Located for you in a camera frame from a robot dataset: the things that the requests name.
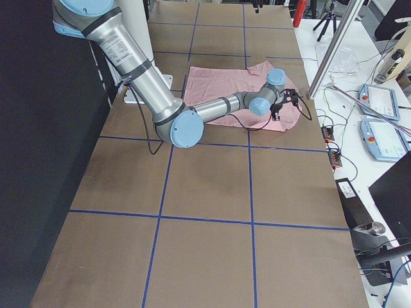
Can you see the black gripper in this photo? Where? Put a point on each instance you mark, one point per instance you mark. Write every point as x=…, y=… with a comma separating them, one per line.
x=276, y=110

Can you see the blue teach pendant far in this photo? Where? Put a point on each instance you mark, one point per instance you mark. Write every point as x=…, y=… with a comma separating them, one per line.
x=381, y=100

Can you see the reacher grabber stick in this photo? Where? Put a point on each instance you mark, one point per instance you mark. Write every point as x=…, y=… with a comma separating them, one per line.
x=398, y=127

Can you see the black monitor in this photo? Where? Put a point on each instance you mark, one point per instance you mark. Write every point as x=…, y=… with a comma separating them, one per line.
x=391, y=195

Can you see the orange terminal block far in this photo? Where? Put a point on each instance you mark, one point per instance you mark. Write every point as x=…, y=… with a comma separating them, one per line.
x=327, y=133

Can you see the blue teach pendant near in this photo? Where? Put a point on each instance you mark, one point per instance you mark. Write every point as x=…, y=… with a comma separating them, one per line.
x=383, y=141

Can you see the orange terminal block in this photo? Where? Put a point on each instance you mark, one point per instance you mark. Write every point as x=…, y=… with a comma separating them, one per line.
x=327, y=133
x=334, y=158

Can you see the orange terminal block near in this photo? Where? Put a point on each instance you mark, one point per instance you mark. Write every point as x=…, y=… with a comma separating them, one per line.
x=334, y=158

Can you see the clear plastic bag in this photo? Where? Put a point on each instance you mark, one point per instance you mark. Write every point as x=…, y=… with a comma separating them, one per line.
x=345, y=60

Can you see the pink Snoopy t-shirt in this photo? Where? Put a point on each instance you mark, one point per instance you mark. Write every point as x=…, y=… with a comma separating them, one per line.
x=206, y=84

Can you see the black box with label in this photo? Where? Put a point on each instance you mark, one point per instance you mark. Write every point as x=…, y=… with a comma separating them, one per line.
x=355, y=213

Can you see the red fire extinguisher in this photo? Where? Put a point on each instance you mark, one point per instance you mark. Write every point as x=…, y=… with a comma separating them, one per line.
x=301, y=5

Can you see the blue teach pendant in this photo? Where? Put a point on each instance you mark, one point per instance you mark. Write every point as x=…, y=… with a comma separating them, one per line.
x=383, y=141
x=381, y=100

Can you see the aluminium frame post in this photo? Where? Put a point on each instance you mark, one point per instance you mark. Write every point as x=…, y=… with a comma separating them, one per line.
x=348, y=18

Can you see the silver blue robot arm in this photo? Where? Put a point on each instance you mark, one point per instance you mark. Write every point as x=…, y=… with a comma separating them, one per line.
x=174, y=122

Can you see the black camera tripod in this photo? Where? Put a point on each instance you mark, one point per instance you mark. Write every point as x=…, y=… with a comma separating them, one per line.
x=326, y=20

